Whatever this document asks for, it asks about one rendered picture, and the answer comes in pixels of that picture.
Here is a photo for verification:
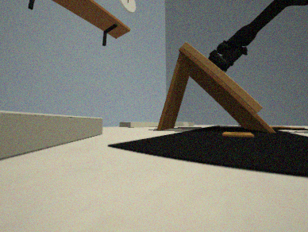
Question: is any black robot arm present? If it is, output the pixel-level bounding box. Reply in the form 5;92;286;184
208;0;308;64

